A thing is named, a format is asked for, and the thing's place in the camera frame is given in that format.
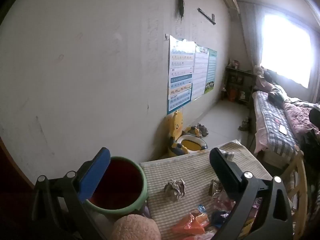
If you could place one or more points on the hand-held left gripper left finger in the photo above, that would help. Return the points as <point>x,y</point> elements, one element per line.
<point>96,172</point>

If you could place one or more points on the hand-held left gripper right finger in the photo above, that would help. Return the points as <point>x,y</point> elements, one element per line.
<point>225,175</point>

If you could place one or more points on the green bin with red inside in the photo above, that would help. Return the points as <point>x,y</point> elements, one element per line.
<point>120,187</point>

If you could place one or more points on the brown foil wrapper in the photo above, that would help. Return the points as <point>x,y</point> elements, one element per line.
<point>213,187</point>

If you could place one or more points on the small blue white wrapper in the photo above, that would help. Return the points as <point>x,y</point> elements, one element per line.
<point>201,208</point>

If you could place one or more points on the dark blue wrapper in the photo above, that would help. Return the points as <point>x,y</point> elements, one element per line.
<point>220,217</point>

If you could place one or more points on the grey shoe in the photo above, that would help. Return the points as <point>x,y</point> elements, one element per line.
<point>202,129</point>

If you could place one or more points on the crumpled brown paper ball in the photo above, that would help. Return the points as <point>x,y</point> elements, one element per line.
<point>175,188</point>

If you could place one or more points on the dark shoe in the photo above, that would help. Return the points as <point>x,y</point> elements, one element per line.
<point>243,125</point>

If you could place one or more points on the yellow black toy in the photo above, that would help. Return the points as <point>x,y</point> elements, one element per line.
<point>193,130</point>

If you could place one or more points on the orange snack wrapper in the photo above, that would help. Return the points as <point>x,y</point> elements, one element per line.
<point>190,226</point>

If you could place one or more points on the pink plush cloth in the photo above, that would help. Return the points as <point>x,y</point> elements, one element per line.
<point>135,228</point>

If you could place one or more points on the yellow potty chair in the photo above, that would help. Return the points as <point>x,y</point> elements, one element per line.
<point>176,125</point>

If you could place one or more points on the bed with plaid sheet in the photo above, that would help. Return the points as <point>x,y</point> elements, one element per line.
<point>270,120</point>

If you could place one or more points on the white phone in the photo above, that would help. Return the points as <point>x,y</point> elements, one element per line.
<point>283,129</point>

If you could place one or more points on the wooden chair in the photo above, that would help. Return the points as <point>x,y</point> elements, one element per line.
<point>298,170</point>

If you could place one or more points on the orange container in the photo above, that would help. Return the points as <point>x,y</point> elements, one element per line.
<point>232,95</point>

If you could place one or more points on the dark wooden shelf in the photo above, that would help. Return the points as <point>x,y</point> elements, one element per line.
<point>246,85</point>

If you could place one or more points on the black cloth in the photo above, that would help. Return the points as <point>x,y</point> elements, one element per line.
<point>312,135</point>

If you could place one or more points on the pile of clothes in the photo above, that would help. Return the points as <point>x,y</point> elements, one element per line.
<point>272,90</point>

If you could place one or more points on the bright window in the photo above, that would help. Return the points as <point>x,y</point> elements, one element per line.
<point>287,47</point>

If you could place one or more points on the grey curtain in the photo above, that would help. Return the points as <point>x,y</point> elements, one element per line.
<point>250,35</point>

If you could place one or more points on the black hanging strip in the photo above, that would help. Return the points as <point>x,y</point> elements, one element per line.
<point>180,0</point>

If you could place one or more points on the blue chart wall poster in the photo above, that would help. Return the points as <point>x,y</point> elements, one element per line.
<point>180,80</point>

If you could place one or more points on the white chart wall poster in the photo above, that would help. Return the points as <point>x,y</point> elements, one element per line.
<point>200,72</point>

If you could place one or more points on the green wall poster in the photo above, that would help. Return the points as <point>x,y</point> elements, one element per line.
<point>211,67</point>

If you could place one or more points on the black wall bracket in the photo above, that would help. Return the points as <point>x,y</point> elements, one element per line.
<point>206,16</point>

